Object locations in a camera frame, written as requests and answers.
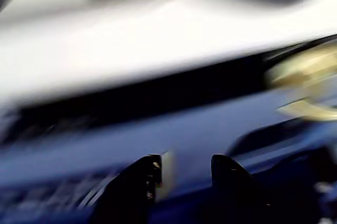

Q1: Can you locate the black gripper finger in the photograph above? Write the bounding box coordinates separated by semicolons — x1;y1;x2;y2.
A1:
207;154;290;224
92;154;163;224

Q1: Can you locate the blue mat with dish-rack print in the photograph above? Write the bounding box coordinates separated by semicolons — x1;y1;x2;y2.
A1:
0;87;337;224

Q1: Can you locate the cream round object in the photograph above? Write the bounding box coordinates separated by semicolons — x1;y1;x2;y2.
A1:
265;44;337;121

